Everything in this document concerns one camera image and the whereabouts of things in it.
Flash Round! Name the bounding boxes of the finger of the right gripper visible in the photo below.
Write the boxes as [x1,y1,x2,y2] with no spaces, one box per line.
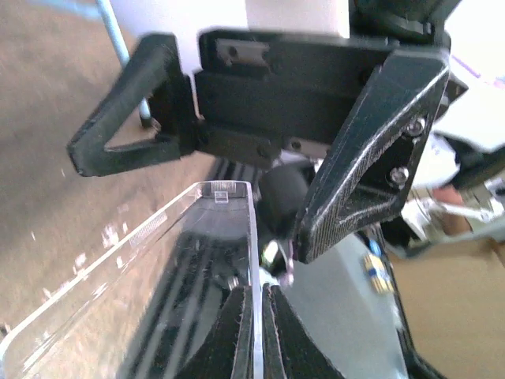
[66,33,185,177]

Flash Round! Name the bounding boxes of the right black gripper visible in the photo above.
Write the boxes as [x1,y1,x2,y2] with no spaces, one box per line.
[149,27,453,265]

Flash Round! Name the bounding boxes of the light blue music stand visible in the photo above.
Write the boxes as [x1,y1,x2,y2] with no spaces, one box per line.
[27,0,155,129]

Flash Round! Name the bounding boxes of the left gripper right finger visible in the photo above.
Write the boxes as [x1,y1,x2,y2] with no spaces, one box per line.
[262,284,343,379]

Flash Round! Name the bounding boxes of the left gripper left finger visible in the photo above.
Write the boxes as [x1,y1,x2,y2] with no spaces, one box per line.
[175,287,253,379]

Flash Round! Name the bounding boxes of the clear plastic metronome cover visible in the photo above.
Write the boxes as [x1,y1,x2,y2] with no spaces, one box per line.
[1,181,264,378]

